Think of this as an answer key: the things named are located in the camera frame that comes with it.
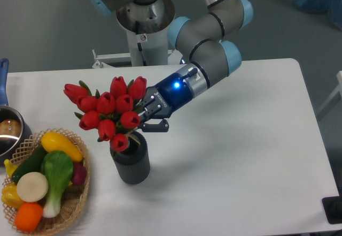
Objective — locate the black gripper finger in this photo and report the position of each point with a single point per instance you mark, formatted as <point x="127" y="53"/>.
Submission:
<point x="154" y="106"/>
<point x="161" y="127"/>

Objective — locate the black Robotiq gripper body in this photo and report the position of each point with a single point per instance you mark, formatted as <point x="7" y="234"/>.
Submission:
<point x="174" y="90"/>

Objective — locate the red tulip bouquet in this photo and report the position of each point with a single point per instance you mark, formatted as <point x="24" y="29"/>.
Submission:
<point x="114" y="114"/>

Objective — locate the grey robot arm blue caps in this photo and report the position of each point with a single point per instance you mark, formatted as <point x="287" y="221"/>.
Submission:
<point x="209" y="58"/>

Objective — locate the dark grey ribbed vase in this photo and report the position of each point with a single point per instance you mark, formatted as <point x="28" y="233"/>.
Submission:
<point x="133" y="164"/>

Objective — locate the purple red radish toy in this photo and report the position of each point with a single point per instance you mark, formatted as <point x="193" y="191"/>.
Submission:
<point x="79" y="174"/>

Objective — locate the yellow squash toy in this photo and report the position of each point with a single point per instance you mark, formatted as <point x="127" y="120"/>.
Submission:
<point x="53" y="141"/>

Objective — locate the green bok choy toy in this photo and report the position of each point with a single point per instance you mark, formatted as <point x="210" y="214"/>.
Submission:
<point x="57" y="167"/>

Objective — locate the woven wicker basket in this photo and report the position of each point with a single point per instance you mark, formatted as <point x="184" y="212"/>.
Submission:
<point x="73" y="199"/>

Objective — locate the dark green cucumber toy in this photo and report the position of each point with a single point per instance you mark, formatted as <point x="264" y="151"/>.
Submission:
<point x="31" y="164"/>

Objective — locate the cream round radish slice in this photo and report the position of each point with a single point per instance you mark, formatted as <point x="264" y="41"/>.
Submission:
<point x="32" y="187"/>

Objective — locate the yellow banana toy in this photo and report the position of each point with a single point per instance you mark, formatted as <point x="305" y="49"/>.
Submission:
<point x="10" y="167"/>

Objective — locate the orange toy fruit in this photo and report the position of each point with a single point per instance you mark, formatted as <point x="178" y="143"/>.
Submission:
<point x="28" y="216"/>

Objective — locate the yellow bell pepper toy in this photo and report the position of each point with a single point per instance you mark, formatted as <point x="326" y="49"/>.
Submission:
<point x="10" y="196"/>

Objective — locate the black device at edge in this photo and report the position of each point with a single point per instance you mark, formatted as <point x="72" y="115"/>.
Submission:
<point x="332" y="208"/>

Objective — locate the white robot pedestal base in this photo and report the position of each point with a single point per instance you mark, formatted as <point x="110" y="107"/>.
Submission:
<point x="146" y="28"/>

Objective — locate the blue handled steel saucepan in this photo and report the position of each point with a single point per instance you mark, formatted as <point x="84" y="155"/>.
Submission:
<point x="14" y="129"/>

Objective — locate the white frame at right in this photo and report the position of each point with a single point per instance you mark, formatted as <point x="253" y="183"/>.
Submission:
<point x="331" y="100"/>

